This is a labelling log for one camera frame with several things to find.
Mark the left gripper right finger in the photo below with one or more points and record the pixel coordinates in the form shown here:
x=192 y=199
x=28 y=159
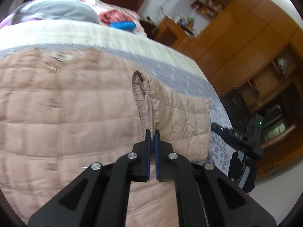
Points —
x=205 y=195

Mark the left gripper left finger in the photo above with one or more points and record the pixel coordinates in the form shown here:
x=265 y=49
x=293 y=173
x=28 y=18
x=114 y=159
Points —
x=99 y=195

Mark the beige quilted jacket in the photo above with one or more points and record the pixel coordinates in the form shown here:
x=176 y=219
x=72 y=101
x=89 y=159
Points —
x=61 y=111

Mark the wooden wardrobe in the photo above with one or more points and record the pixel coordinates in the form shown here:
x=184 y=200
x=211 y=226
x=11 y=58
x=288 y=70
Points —
x=253 y=46

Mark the grey floral bedspread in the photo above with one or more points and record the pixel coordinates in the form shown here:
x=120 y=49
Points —
x=73 y=35

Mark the wooden side cabinet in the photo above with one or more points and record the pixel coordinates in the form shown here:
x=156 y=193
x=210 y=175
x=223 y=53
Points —
x=172 y=35

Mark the blue object on bed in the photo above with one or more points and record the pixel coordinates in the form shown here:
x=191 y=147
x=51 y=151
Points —
x=126 y=25

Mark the red patterned pillow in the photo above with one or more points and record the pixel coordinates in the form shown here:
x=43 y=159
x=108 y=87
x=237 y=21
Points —
x=114 y=15

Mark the grey pillow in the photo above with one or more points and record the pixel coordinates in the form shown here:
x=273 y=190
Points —
x=54 y=10

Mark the purple blanket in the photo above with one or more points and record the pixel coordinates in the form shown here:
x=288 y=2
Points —
x=6 y=22

